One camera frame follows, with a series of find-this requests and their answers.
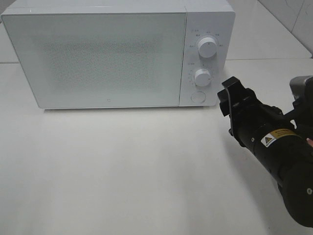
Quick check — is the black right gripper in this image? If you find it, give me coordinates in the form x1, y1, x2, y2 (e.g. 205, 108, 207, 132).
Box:
217, 76, 283, 147

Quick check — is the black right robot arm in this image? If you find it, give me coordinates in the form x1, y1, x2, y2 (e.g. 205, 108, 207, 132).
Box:
218, 75, 313, 227

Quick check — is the white microwave door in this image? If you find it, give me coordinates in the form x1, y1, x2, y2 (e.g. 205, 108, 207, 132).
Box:
2, 13, 185, 109

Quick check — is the round white door button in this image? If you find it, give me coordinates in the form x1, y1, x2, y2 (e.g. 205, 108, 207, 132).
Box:
191, 92, 206, 103

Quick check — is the pink round plate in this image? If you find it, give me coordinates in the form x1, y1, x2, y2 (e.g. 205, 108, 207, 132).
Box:
307, 138, 313, 146

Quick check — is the lower white timer knob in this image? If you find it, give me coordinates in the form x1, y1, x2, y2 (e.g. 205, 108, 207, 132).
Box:
194, 69, 212, 87

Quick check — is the upper white power knob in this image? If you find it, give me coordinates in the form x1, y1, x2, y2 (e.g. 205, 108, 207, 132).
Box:
197, 35, 218, 58

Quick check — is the white microwave oven body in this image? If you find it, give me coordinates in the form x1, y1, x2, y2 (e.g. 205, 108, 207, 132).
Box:
1, 0, 235, 109

